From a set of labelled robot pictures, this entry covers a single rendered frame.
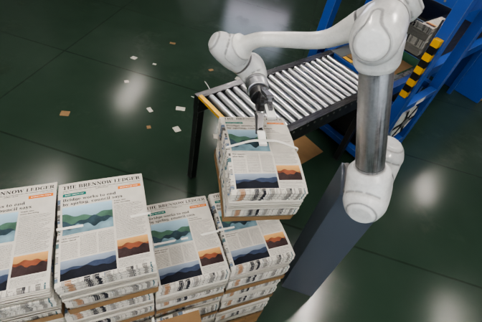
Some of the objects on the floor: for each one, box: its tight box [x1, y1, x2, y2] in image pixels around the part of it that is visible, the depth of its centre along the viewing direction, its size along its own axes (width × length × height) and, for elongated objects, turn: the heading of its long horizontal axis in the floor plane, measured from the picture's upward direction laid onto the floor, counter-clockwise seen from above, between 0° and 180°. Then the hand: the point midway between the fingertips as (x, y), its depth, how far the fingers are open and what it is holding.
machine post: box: [307, 0, 356, 57], centre depth 293 cm, size 9×9×155 cm
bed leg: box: [332, 113, 357, 161], centre depth 284 cm, size 6×6×68 cm
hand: (267, 130), depth 122 cm, fingers open, 14 cm apart
